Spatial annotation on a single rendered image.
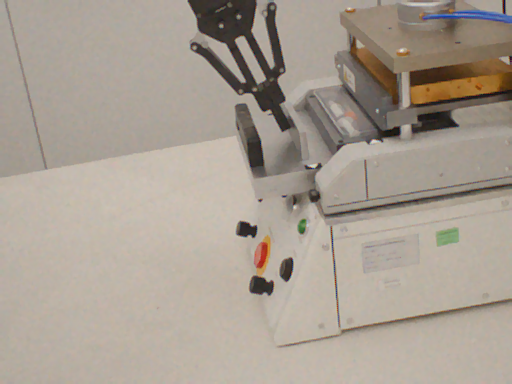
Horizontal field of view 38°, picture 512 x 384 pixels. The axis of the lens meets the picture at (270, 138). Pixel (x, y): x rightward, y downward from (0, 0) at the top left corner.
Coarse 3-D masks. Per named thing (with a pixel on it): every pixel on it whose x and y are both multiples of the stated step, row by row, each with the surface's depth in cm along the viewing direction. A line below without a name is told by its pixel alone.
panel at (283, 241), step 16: (304, 192) 101; (256, 208) 122; (272, 208) 113; (304, 208) 99; (256, 224) 120; (272, 224) 111; (288, 224) 104; (256, 240) 117; (272, 240) 109; (288, 240) 102; (304, 240) 96; (272, 256) 107; (288, 256) 101; (256, 272) 112; (272, 272) 106; (288, 288) 97; (272, 304) 102; (272, 320) 100; (272, 336) 99
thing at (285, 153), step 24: (264, 120) 113; (312, 120) 111; (240, 144) 109; (264, 144) 105; (288, 144) 104; (312, 144) 103; (264, 168) 97; (288, 168) 96; (264, 192) 95; (288, 192) 96
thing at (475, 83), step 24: (360, 48) 112; (384, 72) 100; (432, 72) 98; (456, 72) 97; (480, 72) 96; (504, 72) 95; (432, 96) 95; (456, 96) 96; (480, 96) 96; (504, 96) 97
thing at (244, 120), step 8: (240, 104) 109; (240, 112) 106; (248, 112) 106; (240, 120) 104; (248, 120) 103; (240, 128) 103; (248, 128) 100; (256, 128) 100; (248, 136) 97; (256, 136) 97; (248, 144) 97; (256, 144) 97; (248, 152) 97; (256, 152) 97; (248, 160) 97; (256, 160) 97
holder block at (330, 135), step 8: (312, 96) 113; (312, 104) 110; (312, 112) 110; (320, 112) 107; (320, 120) 104; (328, 120) 104; (448, 120) 99; (320, 128) 105; (328, 128) 101; (424, 128) 98; (432, 128) 97; (440, 128) 97; (328, 136) 100; (336, 136) 98; (368, 136) 97; (376, 136) 97; (384, 136) 97; (392, 136) 97; (328, 144) 101; (336, 144) 96; (344, 144) 96; (336, 152) 96
